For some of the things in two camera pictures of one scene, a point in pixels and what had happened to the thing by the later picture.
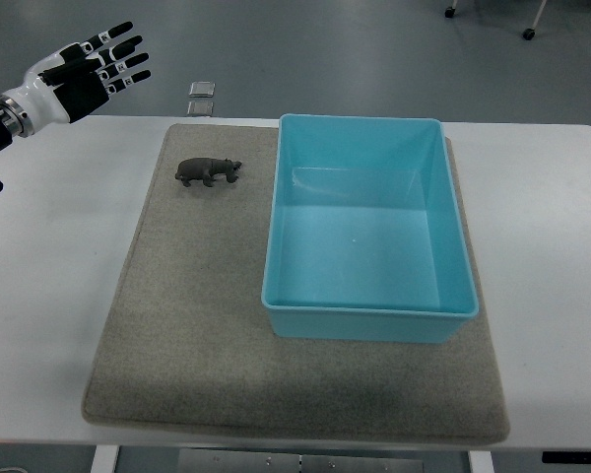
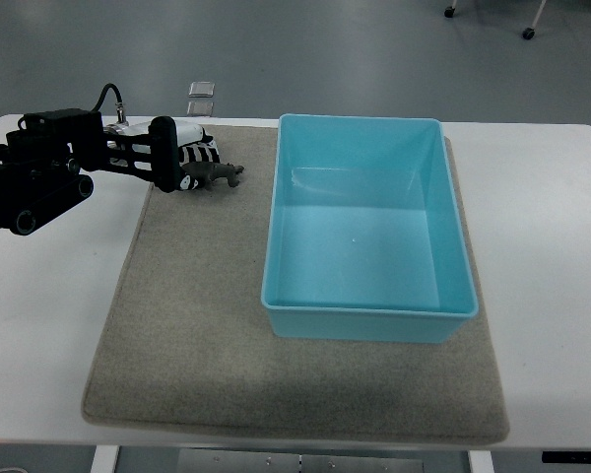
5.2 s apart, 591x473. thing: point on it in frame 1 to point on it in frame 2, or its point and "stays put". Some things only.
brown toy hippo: x=206 y=169 stays put
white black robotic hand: x=72 y=80 to x=158 y=149
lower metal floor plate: x=200 y=108 stays put
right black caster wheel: x=528 y=33 stays put
